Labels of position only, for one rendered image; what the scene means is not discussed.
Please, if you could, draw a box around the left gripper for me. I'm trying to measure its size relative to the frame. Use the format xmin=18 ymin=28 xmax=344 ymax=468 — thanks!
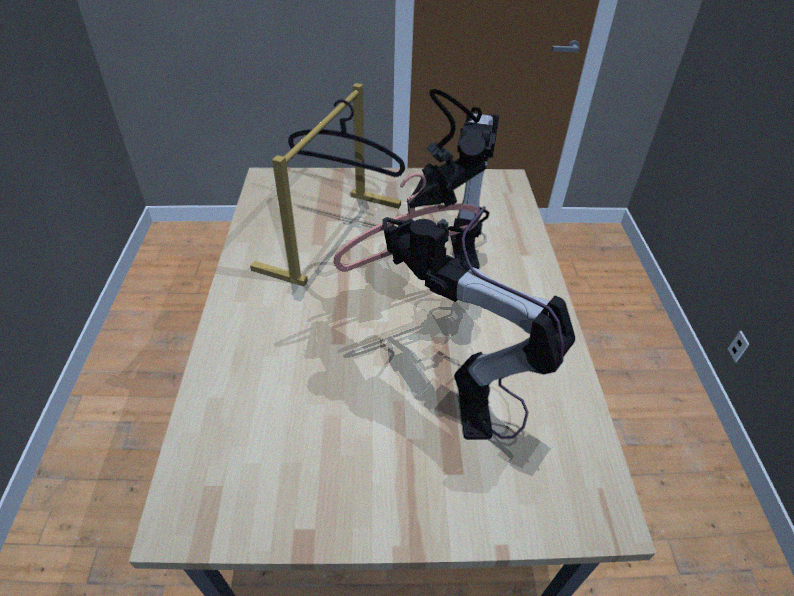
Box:
xmin=382 ymin=217 xmax=414 ymax=265

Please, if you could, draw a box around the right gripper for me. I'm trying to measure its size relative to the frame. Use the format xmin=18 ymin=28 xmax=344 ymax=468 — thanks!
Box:
xmin=409 ymin=154 xmax=469 ymax=208

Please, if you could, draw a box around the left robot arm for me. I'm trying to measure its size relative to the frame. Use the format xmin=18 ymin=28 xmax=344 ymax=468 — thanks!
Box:
xmin=406 ymin=219 xmax=575 ymax=439

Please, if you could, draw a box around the olive-yellow wooden hanger rack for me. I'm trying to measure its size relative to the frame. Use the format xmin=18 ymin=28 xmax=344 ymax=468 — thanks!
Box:
xmin=250 ymin=83 xmax=401 ymax=286

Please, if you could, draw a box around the black clothes hanger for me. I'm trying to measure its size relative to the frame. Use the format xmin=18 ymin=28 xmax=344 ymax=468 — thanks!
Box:
xmin=288 ymin=99 xmax=405 ymax=177

